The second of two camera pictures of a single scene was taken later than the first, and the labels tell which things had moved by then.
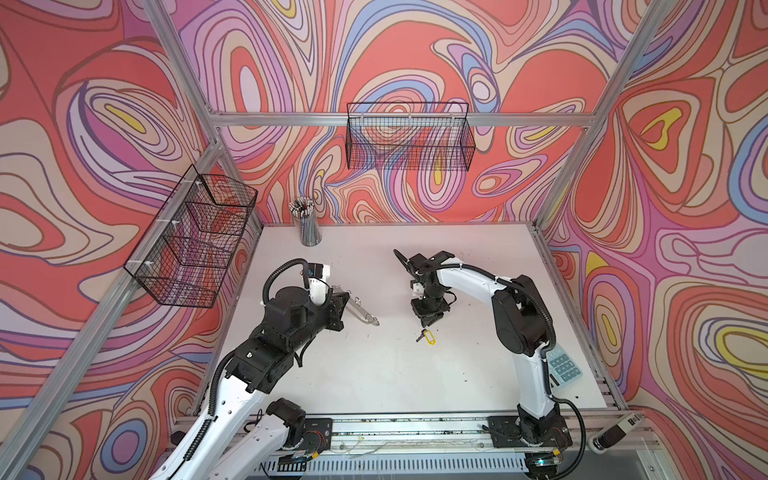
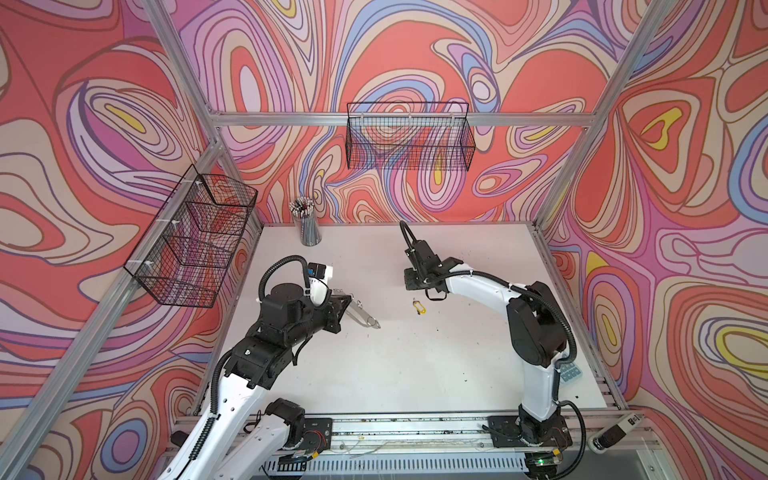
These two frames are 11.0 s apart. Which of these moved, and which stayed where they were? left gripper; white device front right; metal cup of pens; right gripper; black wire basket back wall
Moved: right gripper
Stayed: white device front right; metal cup of pens; black wire basket back wall; left gripper
